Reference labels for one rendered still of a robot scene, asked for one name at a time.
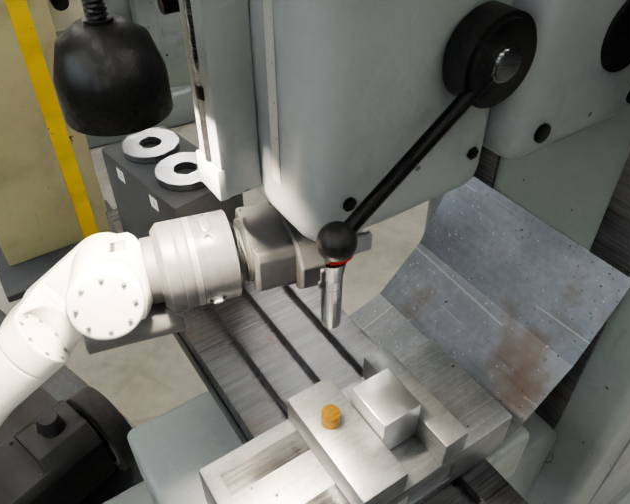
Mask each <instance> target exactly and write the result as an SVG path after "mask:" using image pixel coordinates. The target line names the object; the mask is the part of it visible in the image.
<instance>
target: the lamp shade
mask: <svg viewBox="0 0 630 504"><path fill-rule="evenodd" d="M53 83H54V87H55V90H56V93H57V96H58V100H59V103H60V106H61V109H62V112H63V116H64V119H65V122H66V124H67V125H68V126H69V127H70V128H71V129H73V130H75V131H77V132H79V133H82V134H86V135H91V136H101V137H112V136H122V135H128V134H133V133H137V132H140V131H143V130H146V129H149V128H151V127H153V126H155V125H157V124H159V123H160V122H162V121H163V120H164V119H166V118H167V117H168V116H169V114H170V113H171V111H172V109H173V100H172V95H171V89H170V83H169V77H168V71H167V66H166V63H165V61H164V59H163V57H162V56H161V54H160V52H159V50H158V48H157V46H156V44H155V42H154V41H153V39H152V37H151V35H150V33H149V31H148V30H147V29H146V28H145V27H143V26H141V25H139V24H137V23H135V22H133V21H131V20H129V19H127V18H125V17H123V16H121V15H117V14H108V16H107V19H105V20H102V21H90V20H88V18H86V16H85V17H82V18H79V19H77V20H75V21H74V22H73V23H72V24H71V25H70V26H69V27H68V28H67V29H66V30H65V31H64V32H63V33H61V34H60V35H59V36H58V37H57V39H56V40H55V43H54V64H53Z"/></svg>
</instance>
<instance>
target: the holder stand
mask: <svg viewBox="0 0 630 504"><path fill-rule="evenodd" d="M197 150H199V148H198V147H196V146H195V145H193V144H192V143H190V142H189V141H188V140H186V139H185V138H183V137H182V136H180V135H179V134H177V133H176V132H174V131H173V130H171V129H170V128H169V127H167V126H166V125H161V126H159V127H156V128H153V129H146V130H143V131H140V132H137V133H133V134H131V135H129V136H127V138H126V139H125V140H123V141H120V142H118V143H115V144H112V145H110V146H107V147H105V148H102V150H101V151H102V155H103V158H104V162H105V166H106V169H107V173H108V176H109V180H110V184H111V187H112V191H113V195H114V198H115V202H116V206H117V209H118V213H119V216H120V220H121V224H122V227H123V231H124V233H125V232H128V233H130V234H132V235H133V236H135V237H136V239H137V240H138V241H139V238H144V237H149V236H150V234H149V231H150V229H151V228H152V226H153V225H154V223H157V222H162V221H167V220H172V219H177V218H182V217H187V216H192V215H197V214H202V213H207V212H212V211H217V210H223V211H224V213H225V215H226V217H227V220H228V221H230V222H231V223H232V224H233V220H234V219H236V216H235V211H236V209H237V208H239V207H244V202H243V193H241V194H238V195H235V196H232V197H230V199H227V200H224V201H220V200H219V199H218V198H217V197H216V196H215V194H214V193H213V192H212V191H211V190H210V189H209V188H208V187H207V186H206V185H205V184H204V183H203V181H202V180H201V179H200V173H199V166H198V160H197V153H196V151H197Z"/></svg>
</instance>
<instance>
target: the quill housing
mask: <svg viewBox="0 0 630 504"><path fill-rule="evenodd" d="M489 1H498V2H502V3H504V4H507V5H510V6H512V4H513V0H248V9H249V23H250V37H251V50H252V64H253V78H254V92H255V105H256V119H257V133H258V147H259V161H260V174H261V185H260V186H259V187H257V188H255V189H256V190H257V191H258V192H260V193H261V194H262V195H263V196H264V197H265V198H266V199H267V200H268V201H269V202H270V203H271V204H272V205H273V206H274V207H275V208H276V209H277V210H278V211H279V212H280V213H281V214H282V215H283V216H284V217H285V218H286V219H287V220H288V221H289V222H290V223H291V224H292V225H293V226H294V227H295V228H296V229H297V230H298V231H299V232H300V233H301V234H302V235H304V236H306V237H307V238H309V239H310V240H313V241H315V242H316V240H317V235H318V233H319V231H320V229H321V228H322V227H323V226H324V225H326V224H327V223H329V222H333V221H341V222H344V221H345V220H346V219H347V218H348V217H349V216H350V214H351V213H352V212H353V211H354V210H355V209H356V208H357V207H358V206H359V204H360V203H361V202H362V201H363V200H364V199H365V198H366V197H367V196H368V194H369V193H370V192H371V191H372V190H373V189H374V188H375V187H376V186H377V185H378V183H379V182H380V181H381V180H382V179H383V178H384V177H385V176H386V175H387V173H388V172H389V171H390V170H391V169H392V168H393V167H394V166H395V165H396V163H397V162H398V161H399V160H400V159H401V158H402V157H403V156H404V155H405V153H406V152H407V151H408V150H409V149H410V148H411V147H412V146H413V145H414V144H415V142H416V141H417V140H418V139H419V138H420V137H421V136H422V135H423V134H424V132H425V131H426V130H427V129H428V128H429V127H430V126H431V125H432V124H433V122H434V121H435V120H436V119H437V118H438V117H439V116H440V115H441V114H442V113H443V111H444V110H445V109H446V108H447V107H448V106H449V105H450V104H451V103H452V101H453V100H454V99H455V98H456V96H454V95H452V94H451V93H450V92H449V91H448V90H447V89H446V87H445V84H444V81H443V75H442V67H443V58H444V53H445V50H446V46H447V44H448V41H449V39H450V37H451V35H452V33H453V32H454V30H455V28H456V27H457V26H458V24H459V23H460V22H461V21H462V20H463V18H464V17H465V16H467V15H468V14H469V13H470V12H471V11H472V10H473V9H475V8H476V7H478V6H479V5H481V4H483V3H486V2H489ZM489 111H490V108H485V109H480V108H476V107H474V106H472V105H471V107H470V108H469V109H468V110H467V111H466V112H465V113H464V114H463V115H462V116H461V118H460V119H459V120H458V121H457V122H456V123H455V124H454V125H453V126H452V127H451V129H450V130H449V131H448V132H447V133H446V134H445V135H444V136H443V137H442V139H441V140H440V141H439V142H438V143H437V144H436V145H435V146H434V147H433V148H432V150H431V151H430V152H429V153H428V154H427V155H426V156H425V157H424V158H423V160H422V161H421V162H420V163H419V164H418V165H417V166H416V167H415V168H414V169H413V171H412V172H411V173H410V174H409V175H408V176H407V177H406V178H405V179H404V181H403V182H402V183H401V184H400V185H399V186H398V187H397V188H396V189H395V190H394V192H393V193H392V194H391V195H390V196H389V197H388V198H387V199H386V200H385V201H384V203H383V204H382V205H381V206H380V207H379V208H378V209H377V210H376V211H375V213H374V214H373V215H372V216H371V217H370V218H369V219H368V220H367V221H366V222H365V224H364V225H363V226H362V227H361V228H360V229H359V230H358V231H361V230H363V229H365V228H368V227H370V226H372V225H374V224H377V223H379V222H381V221H383V220H386V219H388V218H390V217H393V216H395V215H397V214H399V213H402V212H404V211H406V210H408V209H411V208H413V207H415V206H417V205H420V204H422V203H424V202H427V201H429V200H431V199H433V198H436V197H438V196H440V195H442V194H445V193H447V192H449V191H452V190H454V189H456V188H458V187H461V186H462V185H464V184H465V183H467V182H468V181H469V180H470V179H471V178H472V176H473V175H474V173H475V171H476V168H477V166H478V162H479V158H480V153H481V148H482V144H483V139H484V134H485V130H486V125H487V120H488V116H489ZM358 231H357V232H358Z"/></svg>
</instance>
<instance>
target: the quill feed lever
mask: <svg viewBox="0 0 630 504"><path fill-rule="evenodd" d="M536 48H537V29H536V24H535V22H534V19H533V18H532V16H531V15H530V14H529V13H527V12H525V11H523V10H520V9H517V8H515V7H512V6H510V5H507V4H504V3H502V2H498V1H489V2H486V3H483V4H481V5H479V6H478V7H476V8H475V9H473V10H472V11H471V12H470V13H469V14H468V15H467V16H465V17H464V18H463V20H462V21H461V22H460V23H459V24H458V26H457V27H456V28H455V30H454V32H453V33H452V35H451V37H450V39H449V41H448V44H447V46H446V50H445V53H444V58H443V67H442V75H443V81H444V84H445V87H446V89H447V90H448V91H449V92H450V93H451V94H452V95H454V96H456V98H455V99H454V100H453V101H452V103H451V104H450V105H449V106H448V107H447V108H446V109H445V110H444V111H443V113H442V114H441V115H440V116H439V117H438V118H437V119H436V120H435V121H434V122H433V124H432V125H431V126H430V127H429V128H428V129H427V130H426V131H425V132H424V134H423V135H422V136H421V137H420V138H419V139H418V140H417V141H416V142H415V144H414V145H413V146H412V147H411V148H410V149H409V150H408V151H407V152H406V153H405V155H404V156H403V157H402V158H401V159H400V160H399V161H398V162H397V163H396V165H395V166H394V167H393V168H392V169H391V170H390V171H389V172H388V173H387V175H386V176H385V177H384V178H383V179H382V180H381V181H380V182H379V183H378V185H377V186H376V187H375V188H374V189H373V190H372V191H371V192H370V193H369V194H368V196H367V197H366V198H365V199H364V200H363V201H362V202H361V203H360V204H359V206H358V207H357V208H356V209H355V210H354V211H353V212H352V213H351V214H350V216H349V217H348V218H347V219H346V220H345V221H344V222H341V221H333V222H329V223H327V224H326V225H324V226H323V227H322V228H321V229H320V231H319V233H318V235H317V240H316V244H317V249H318V251H319V253H320V254H321V255H322V257H324V258H325V259H326V260H328V261H331V262H343V261H346V260H347V259H349V258H350V257H351V256H352V255H353V254H354V253H355V251H356V248H357V244H358V239H357V235H356V232H357V231H358V230H359V229H360V228H361V227H362V226H363V225H364V224H365V222H366V221H367V220H368V219H369V218H370V217H371V216H372V215H373V214H374V213H375V211H376V210H377V209H378V208H379V207H380V206H381V205H382V204H383V203H384V201H385V200H386V199H387V198H388V197H389V196H390V195H391V194H392V193H393V192H394V190H395V189H396V188H397V187H398V186H399V185H400V184H401V183H402V182H403V181H404V179H405V178H406V177H407V176H408V175H409V174H410V173H411V172H412V171H413V169H414V168H415V167H416V166H417V165H418V164H419V163H420V162H421V161H422V160H423V158H424V157H425V156H426V155H427V154H428V153H429V152H430V151H431V150H432V148H433V147H434V146H435V145H436V144H437V143H438V142H439V141H440V140H441V139H442V137H443V136H444V135H445V134H446V133H447V132H448V131H449V130H450V129H451V127H452V126H453V125H454V124H455V123H456V122H457V121H458V120H459V119H460V118H461V116H462V115H463V114H464V113H465V112H466V111H467V110H468V109H469V108H470V107H471V105H472V106H474V107H476V108H480V109H485V108H490V107H492V106H495V105H497V104H498V103H500V102H502V101H504V100H505V99H506V98H508V97H509V96H510V95H511V94H512V93H513V92H514V91H515V90H516V89H517V88H518V87H519V86H520V84H521V83H522V81H523V80H524V78H525V77H526V75H527V73H528V71H529V69H530V67H531V65H532V62H533V60H534V57H535V53H536Z"/></svg>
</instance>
